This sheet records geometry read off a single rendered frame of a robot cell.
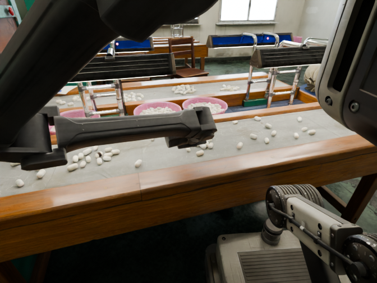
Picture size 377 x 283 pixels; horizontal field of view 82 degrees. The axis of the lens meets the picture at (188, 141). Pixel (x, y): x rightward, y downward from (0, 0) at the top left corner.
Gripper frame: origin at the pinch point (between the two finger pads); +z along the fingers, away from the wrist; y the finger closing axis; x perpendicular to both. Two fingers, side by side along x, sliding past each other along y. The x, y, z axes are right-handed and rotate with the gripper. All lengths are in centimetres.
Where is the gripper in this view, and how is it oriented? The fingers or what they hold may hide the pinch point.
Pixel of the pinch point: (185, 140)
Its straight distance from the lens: 82.3
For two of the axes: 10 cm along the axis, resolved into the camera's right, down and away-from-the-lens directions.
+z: -2.3, 1.6, 9.6
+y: -9.6, 1.5, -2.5
